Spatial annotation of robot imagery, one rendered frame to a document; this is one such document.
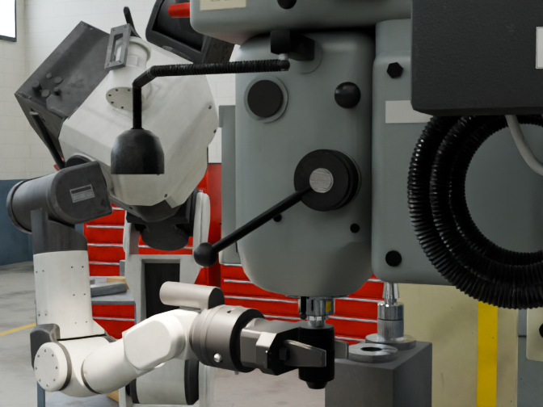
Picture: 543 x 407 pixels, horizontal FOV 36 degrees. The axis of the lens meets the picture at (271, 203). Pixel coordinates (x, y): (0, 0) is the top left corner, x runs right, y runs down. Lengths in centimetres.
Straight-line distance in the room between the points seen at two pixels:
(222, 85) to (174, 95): 961
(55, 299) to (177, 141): 34
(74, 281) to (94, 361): 15
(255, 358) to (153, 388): 76
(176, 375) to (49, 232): 53
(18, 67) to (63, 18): 96
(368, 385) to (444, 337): 147
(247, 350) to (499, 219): 39
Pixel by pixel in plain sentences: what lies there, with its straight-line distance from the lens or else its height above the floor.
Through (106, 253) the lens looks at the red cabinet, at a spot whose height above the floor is 75.
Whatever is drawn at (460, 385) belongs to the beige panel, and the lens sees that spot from 287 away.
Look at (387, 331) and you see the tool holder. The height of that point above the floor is 118.
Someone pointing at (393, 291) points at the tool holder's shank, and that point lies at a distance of 150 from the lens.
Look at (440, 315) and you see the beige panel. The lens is 283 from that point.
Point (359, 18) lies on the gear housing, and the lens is 95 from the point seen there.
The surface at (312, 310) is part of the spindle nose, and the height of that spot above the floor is 129.
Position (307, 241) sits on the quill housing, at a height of 138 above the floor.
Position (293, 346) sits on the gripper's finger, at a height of 124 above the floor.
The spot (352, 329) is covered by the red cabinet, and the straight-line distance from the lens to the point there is 587.
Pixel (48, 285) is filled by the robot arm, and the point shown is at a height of 127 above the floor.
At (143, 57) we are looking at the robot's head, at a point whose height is 165.
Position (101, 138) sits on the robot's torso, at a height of 151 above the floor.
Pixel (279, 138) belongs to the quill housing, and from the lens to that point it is 99.
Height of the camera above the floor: 148
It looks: 3 degrees down
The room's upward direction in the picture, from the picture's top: straight up
